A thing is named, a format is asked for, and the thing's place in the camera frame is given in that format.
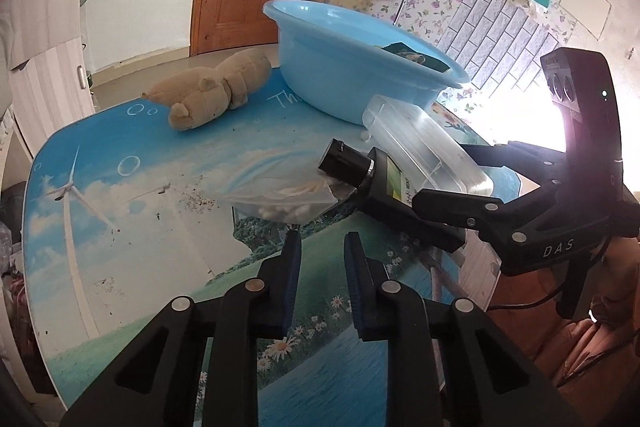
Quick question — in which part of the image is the green foil packet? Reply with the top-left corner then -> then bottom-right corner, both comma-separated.
381,42 -> 451,74

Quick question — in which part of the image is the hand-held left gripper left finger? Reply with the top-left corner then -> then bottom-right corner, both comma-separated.
60,231 -> 302,427

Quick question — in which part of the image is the person's right forearm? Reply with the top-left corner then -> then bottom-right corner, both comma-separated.
530,234 -> 640,388

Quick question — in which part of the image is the clear bag of cotton swabs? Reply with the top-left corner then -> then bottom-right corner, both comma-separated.
231,174 -> 346,228

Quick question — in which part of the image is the tan plush toy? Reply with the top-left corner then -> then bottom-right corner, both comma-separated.
141,48 -> 273,132

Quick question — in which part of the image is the black bottle with green label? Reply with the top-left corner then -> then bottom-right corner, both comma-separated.
318,138 -> 466,254

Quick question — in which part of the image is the white wall panel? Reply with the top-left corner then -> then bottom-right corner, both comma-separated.
562,0 -> 612,40

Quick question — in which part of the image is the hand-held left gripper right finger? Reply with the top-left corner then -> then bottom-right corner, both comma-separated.
344,231 -> 556,427

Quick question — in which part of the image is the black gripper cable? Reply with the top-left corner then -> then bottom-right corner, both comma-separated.
487,237 -> 613,312

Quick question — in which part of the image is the clear plastic compartment box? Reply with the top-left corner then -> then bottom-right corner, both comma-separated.
362,95 -> 495,195

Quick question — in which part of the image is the grey brick pattern wall sticker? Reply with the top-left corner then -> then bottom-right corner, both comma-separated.
434,0 -> 561,98

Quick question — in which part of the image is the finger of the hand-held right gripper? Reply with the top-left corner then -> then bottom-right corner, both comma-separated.
412,188 -> 531,253
460,139 -> 568,198

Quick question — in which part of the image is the scenic printed desktop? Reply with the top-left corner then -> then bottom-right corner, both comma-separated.
22,67 -> 521,427

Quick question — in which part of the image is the white drawer cabinet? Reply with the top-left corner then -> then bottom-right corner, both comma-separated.
10,38 -> 98,158

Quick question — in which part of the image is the light blue plastic basin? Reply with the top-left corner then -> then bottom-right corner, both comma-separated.
262,0 -> 472,126

